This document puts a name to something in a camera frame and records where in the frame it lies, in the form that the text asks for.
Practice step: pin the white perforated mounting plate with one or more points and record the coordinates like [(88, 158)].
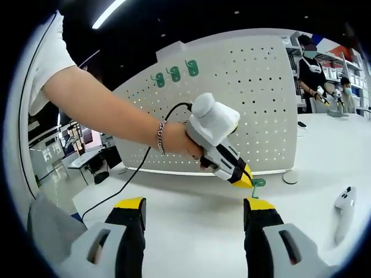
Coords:
[(258, 87)]

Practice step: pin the ceiling light strip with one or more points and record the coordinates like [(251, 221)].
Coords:
[(107, 14)]

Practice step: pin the white handheld controller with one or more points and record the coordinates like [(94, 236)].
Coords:
[(345, 211)]

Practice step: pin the metal storage shelf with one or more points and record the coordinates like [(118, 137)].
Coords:
[(336, 56)]

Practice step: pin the person's left hand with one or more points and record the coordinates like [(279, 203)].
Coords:
[(179, 139)]

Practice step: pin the grey tabletop object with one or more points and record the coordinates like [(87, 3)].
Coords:
[(337, 113)]

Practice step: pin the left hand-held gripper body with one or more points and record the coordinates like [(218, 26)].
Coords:
[(211, 121)]

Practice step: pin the open laptop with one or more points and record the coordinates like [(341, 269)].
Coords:
[(91, 139)]

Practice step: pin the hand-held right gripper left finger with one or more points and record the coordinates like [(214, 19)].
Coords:
[(95, 255)]

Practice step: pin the green hook assembly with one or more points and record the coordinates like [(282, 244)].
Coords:
[(159, 80), (174, 73), (192, 67), (258, 184)]

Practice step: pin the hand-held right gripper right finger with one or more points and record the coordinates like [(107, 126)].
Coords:
[(278, 255)]

